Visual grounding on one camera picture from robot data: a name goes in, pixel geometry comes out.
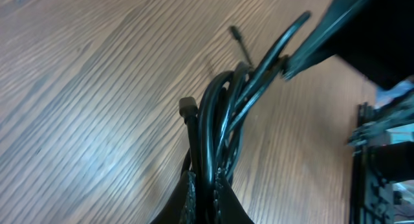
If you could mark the black USB cable metallic plugs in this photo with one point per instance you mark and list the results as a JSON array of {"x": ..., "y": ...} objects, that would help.
[{"x": 246, "y": 85}]

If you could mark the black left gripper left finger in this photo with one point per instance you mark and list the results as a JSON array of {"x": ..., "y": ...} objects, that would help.
[{"x": 181, "y": 205}]

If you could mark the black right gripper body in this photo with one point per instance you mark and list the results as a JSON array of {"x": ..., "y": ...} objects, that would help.
[{"x": 378, "y": 42}]

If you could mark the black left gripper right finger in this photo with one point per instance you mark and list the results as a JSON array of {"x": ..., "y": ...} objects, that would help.
[{"x": 227, "y": 208}]

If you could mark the black USB cable matte plugs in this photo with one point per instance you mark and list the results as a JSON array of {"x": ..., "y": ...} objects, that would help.
[{"x": 200, "y": 158}]

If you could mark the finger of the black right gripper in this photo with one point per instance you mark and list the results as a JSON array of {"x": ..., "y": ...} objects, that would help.
[{"x": 315, "y": 48}]

